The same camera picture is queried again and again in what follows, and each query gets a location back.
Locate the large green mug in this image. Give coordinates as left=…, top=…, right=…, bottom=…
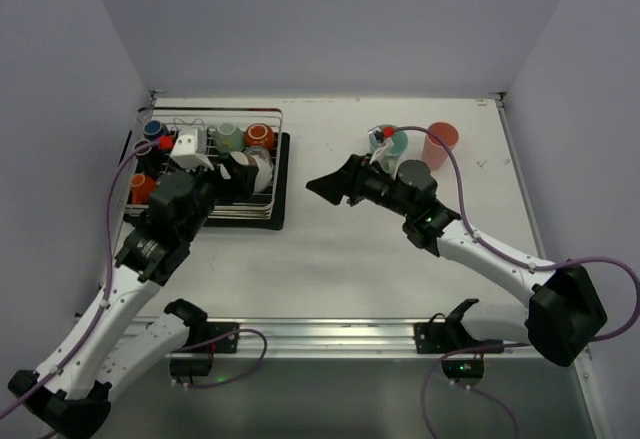
left=369, top=131, right=409, bottom=175

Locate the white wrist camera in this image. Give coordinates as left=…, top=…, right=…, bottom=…
left=368, top=126, right=395, bottom=164
left=170, top=128, right=213, bottom=170

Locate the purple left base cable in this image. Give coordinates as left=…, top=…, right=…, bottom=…
left=172, top=326, right=271, bottom=390

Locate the aluminium rail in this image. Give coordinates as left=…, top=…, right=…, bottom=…
left=492, top=91, right=569, bottom=318
left=124, top=316, right=586, bottom=360

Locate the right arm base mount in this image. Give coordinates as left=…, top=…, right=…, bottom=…
left=413, top=313, right=504, bottom=355

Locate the metal wire dish rack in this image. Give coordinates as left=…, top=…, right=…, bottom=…
left=126, top=106, right=285, bottom=203

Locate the orange white-ringed cup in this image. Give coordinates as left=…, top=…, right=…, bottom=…
left=244, top=123, right=275, bottom=150

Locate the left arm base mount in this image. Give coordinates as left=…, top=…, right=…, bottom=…
left=187, top=320, right=241, bottom=355

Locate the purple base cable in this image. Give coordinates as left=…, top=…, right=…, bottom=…
left=419, top=341, right=531, bottom=439
left=172, top=326, right=271, bottom=390

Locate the black drip tray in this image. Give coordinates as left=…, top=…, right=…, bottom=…
left=205, top=132, right=291, bottom=231

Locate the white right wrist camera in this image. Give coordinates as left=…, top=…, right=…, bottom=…
left=368, top=126, right=395, bottom=164

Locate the right black controller box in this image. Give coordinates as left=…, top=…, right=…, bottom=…
left=441, top=359, right=485, bottom=386

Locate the aluminium right side rail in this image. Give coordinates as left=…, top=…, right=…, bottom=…
left=492, top=91, right=569, bottom=318

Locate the purple camera cable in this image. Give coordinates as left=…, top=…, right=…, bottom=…
left=382, top=125, right=640, bottom=345
left=0, top=134, right=174, bottom=418

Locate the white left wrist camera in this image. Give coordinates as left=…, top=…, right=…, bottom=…
left=170, top=128, right=213, bottom=170

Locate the clear glass cup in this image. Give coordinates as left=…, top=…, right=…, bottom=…
left=244, top=146, right=273, bottom=165

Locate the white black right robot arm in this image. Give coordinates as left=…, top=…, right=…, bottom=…
left=306, top=155, right=607, bottom=367

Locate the blue cup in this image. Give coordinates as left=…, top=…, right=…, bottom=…
left=143, top=119, right=168, bottom=142

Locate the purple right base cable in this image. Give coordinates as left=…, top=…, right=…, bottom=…
left=419, top=341, right=531, bottom=439

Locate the left black controller box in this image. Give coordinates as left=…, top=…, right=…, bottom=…
left=169, top=357, right=213, bottom=382

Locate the black cup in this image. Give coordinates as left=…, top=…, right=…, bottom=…
left=134, top=139, right=162, bottom=167

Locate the small green cup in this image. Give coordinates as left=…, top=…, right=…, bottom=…
left=207, top=123, right=245, bottom=153

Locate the pink plastic cup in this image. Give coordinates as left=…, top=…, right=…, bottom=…
left=422, top=122, right=459, bottom=171

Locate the aluminium front rail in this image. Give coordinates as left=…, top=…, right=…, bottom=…
left=124, top=316, right=586, bottom=360

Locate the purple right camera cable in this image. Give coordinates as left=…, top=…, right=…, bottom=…
left=382, top=125, right=640, bottom=345

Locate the orange mug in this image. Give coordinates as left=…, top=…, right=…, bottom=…
left=130, top=173, right=156, bottom=205

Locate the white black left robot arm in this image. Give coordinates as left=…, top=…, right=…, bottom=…
left=8, top=152, right=260, bottom=438

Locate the white brown cup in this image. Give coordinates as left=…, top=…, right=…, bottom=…
left=233, top=151, right=273, bottom=194

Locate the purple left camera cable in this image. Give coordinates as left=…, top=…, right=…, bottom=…
left=0, top=134, right=174, bottom=418

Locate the black controller box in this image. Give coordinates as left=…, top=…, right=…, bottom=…
left=169, top=357, right=213, bottom=382
left=441, top=359, right=485, bottom=386

